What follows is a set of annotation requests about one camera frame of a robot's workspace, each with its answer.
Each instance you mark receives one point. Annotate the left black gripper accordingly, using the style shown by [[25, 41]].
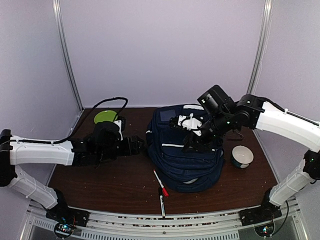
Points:
[[135, 149]]

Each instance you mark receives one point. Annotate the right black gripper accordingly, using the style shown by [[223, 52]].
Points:
[[200, 147]]

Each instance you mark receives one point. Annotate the navy blue backpack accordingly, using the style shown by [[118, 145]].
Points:
[[182, 171]]

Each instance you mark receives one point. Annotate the red capped marker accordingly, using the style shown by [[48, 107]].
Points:
[[164, 191]]

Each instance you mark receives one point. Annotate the black capped marker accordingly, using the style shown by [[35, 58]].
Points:
[[162, 204]]

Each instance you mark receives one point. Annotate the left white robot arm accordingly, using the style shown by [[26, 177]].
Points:
[[15, 151]]

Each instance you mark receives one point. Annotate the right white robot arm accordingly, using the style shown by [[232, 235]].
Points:
[[258, 113]]

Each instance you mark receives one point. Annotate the green plate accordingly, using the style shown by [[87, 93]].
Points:
[[106, 116]]

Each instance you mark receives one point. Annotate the white teal bowl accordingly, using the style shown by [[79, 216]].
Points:
[[241, 156]]

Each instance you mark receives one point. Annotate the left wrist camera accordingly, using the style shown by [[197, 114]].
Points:
[[121, 123]]

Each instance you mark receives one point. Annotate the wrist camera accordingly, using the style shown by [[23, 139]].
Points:
[[121, 123], [188, 123]]

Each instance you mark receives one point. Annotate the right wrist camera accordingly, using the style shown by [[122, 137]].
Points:
[[188, 123]]

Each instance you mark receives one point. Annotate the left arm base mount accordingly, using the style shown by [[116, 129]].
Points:
[[67, 221]]

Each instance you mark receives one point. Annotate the right aluminium frame post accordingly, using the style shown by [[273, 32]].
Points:
[[261, 47]]

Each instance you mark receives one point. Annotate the aluminium frame post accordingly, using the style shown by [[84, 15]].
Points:
[[261, 47], [65, 53]]

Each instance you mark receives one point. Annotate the aluminium front rail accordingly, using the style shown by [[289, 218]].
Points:
[[218, 225]]

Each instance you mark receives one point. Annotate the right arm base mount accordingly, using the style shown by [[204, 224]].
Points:
[[262, 218]]

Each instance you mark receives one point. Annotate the left aluminium frame post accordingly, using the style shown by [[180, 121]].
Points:
[[65, 53]]

